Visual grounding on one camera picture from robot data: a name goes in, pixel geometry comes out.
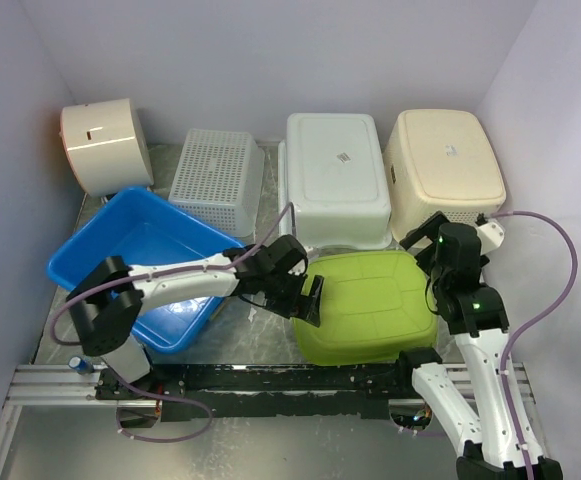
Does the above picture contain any small blue white bottle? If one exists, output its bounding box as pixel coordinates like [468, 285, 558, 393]
[68, 356, 94, 375]

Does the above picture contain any cream cylindrical container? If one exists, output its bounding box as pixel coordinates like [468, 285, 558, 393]
[60, 98, 154, 197]

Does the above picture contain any blue plastic tray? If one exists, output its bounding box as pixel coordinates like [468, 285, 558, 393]
[47, 188, 242, 355]

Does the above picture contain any black base bar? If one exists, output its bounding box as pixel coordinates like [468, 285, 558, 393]
[95, 362, 433, 429]

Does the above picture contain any large white plastic tub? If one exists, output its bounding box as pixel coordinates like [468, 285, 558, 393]
[278, 113, 392, 250]

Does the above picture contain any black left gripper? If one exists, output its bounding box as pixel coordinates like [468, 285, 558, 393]
[264, 269, 325, 328]

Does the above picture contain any white perforated basket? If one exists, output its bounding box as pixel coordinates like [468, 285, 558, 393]
[168, 129, 264, 238]

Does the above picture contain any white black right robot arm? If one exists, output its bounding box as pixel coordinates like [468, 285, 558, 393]
[394, 212, 564, 479]

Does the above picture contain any green plastic tray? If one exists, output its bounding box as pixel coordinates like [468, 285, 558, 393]
[294, 250, 438, 366]

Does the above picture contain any beige perforated laundry basket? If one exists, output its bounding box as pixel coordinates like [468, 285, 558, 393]
[383, 109, 507, 241]

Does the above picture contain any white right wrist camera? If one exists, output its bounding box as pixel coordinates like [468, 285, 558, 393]
[475, 214, 505, 255]

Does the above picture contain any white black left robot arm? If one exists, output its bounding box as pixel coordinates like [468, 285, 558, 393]
[65, 235, 324, 399]

